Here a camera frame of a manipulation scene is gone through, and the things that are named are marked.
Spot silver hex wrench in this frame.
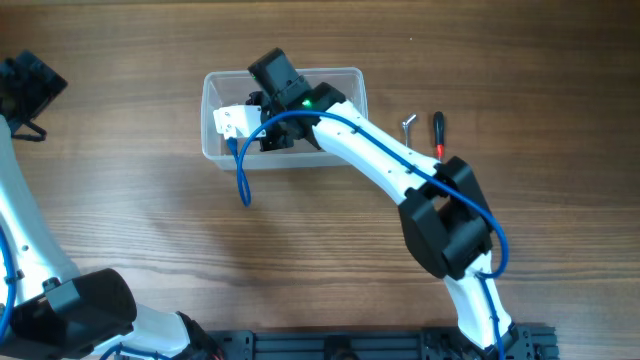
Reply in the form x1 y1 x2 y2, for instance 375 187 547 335
402 113 418 148

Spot black red screwdriver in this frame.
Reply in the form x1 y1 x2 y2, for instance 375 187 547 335
433 111 445 161

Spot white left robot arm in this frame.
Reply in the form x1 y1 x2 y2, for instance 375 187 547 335
1 51 225 359

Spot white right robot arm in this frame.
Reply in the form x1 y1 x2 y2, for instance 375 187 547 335
247 48 514 359

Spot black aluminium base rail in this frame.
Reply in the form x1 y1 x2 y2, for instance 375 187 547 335
210 325 560 360

